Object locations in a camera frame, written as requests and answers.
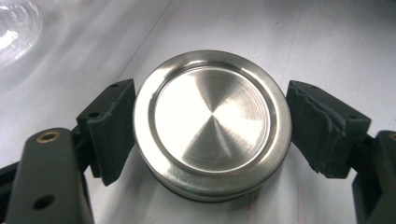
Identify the clear glass container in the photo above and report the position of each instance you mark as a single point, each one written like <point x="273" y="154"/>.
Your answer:
<point x="15" y="31"/>

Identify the round stainless steel lid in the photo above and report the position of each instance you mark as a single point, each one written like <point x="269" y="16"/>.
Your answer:
<point x="211" y="124"/>

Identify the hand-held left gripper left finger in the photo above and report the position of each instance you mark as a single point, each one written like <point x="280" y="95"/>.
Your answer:
<point x="109" y="130"/>

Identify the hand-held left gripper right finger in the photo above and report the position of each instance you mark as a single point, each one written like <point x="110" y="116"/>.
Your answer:
<point x="323" y="130"/>

